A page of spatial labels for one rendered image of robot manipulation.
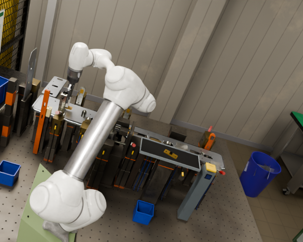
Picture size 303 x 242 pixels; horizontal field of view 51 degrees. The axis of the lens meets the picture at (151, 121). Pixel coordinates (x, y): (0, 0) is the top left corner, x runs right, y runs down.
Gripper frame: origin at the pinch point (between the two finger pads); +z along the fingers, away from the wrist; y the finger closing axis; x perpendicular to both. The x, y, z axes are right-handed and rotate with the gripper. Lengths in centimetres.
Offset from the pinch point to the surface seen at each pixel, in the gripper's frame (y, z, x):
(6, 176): -49, 31, 15
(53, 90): 19.5, 6.9, 14.5
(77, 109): 5.4, 6.8, -7.3
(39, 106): -5.1, 7.0, 15.8
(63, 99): -17.0, -11.2, -0.1
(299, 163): 171, 82, -297
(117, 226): -56, 37, -54
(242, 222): -23, 36, -143
